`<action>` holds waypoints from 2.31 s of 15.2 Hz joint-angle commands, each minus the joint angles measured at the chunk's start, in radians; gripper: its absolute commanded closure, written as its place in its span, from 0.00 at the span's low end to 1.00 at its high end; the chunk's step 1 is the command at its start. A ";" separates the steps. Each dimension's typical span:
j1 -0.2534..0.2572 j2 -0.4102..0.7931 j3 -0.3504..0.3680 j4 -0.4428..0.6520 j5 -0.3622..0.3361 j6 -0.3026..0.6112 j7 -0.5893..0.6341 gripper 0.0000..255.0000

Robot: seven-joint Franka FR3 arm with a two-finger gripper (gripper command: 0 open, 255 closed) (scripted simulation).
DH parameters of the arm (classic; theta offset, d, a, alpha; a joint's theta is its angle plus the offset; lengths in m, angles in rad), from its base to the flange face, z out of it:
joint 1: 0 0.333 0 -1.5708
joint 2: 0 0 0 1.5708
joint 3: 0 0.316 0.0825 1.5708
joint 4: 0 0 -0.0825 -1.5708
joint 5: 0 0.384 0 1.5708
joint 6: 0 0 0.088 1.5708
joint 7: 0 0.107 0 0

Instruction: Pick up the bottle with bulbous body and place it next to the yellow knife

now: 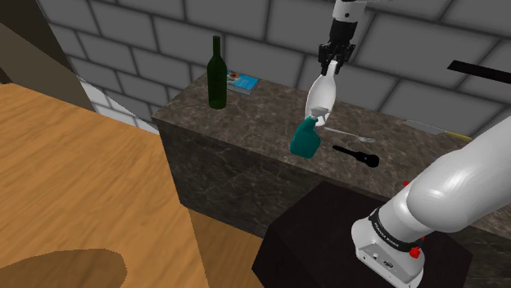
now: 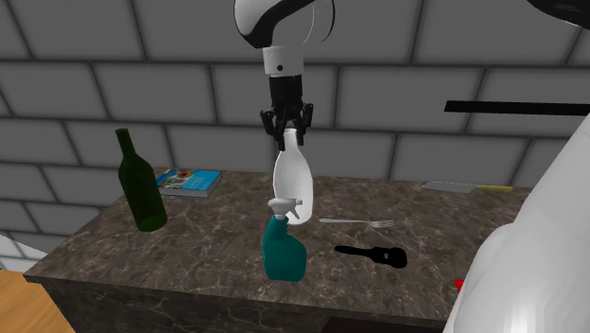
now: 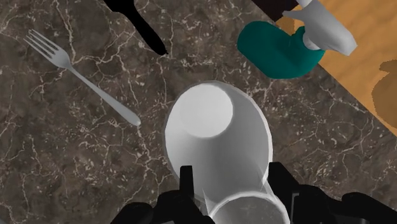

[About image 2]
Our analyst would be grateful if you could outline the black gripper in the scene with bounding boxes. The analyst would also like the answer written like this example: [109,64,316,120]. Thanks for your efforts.
[259,74,316,152]

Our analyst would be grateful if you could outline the white bottle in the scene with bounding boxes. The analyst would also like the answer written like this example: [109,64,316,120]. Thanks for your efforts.
[271,128,315,226]

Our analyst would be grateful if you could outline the blue book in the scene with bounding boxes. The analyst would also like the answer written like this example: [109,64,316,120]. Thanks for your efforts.
[155,167,224,200]

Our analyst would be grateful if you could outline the silver fork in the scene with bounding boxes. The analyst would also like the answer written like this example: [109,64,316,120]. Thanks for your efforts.
[319,217,396,230]

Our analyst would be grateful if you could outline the teal spray bottle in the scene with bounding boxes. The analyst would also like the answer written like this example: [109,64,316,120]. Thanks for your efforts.
[261,197,308,283]

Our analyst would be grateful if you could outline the dark green wine bottle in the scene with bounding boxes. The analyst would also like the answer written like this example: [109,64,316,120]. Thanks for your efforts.
[114,127,169,233]

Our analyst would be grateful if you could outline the black flashlight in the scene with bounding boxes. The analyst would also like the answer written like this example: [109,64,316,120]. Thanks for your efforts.
[333,245,409,270]

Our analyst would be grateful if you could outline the yellow-handled knife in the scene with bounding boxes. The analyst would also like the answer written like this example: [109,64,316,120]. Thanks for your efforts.
[421,181,514,194]

